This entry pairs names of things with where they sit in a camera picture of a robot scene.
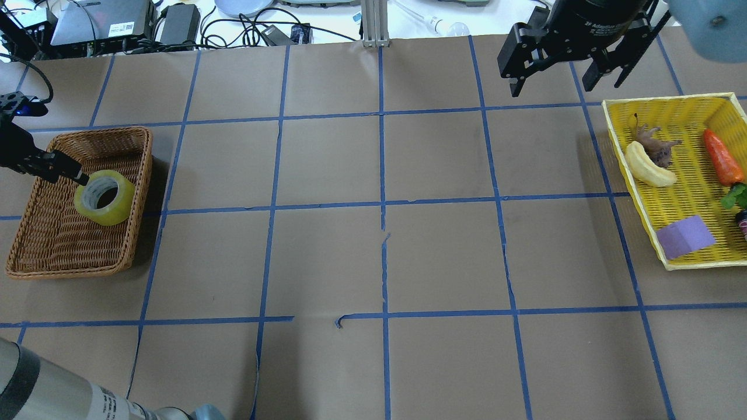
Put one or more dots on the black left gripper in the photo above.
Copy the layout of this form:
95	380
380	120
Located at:
16	147

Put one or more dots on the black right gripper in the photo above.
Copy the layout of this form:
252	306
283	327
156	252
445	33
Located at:
592	22

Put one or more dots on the yellow tape roll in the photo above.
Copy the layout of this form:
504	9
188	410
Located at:
106	199

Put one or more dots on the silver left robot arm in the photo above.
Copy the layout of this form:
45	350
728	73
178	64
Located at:
35	388

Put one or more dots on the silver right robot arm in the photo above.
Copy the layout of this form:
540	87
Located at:
715	29

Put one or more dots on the brown wicker basket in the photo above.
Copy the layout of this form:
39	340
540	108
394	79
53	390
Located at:
54	240

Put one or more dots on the yellow plastic basket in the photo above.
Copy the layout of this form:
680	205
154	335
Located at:
697	190

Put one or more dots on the light bulb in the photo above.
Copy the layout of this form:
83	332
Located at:
437	25

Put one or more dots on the toy banana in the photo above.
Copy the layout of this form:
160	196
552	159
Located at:
643	169

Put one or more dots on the black laptop computer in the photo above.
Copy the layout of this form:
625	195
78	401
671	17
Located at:
104	23

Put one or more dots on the black power adapter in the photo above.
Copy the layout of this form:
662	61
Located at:
179	24
299	35

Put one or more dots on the orange toy carrot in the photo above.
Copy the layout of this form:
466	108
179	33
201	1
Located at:
725	166

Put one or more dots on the purple foam block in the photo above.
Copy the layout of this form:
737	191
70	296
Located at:
684	236

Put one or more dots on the blue plate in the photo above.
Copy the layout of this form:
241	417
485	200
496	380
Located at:
235	8

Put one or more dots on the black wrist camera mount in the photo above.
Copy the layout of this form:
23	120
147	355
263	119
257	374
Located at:
16	104

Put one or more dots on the aluminium frame post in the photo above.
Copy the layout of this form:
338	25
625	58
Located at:
375	23

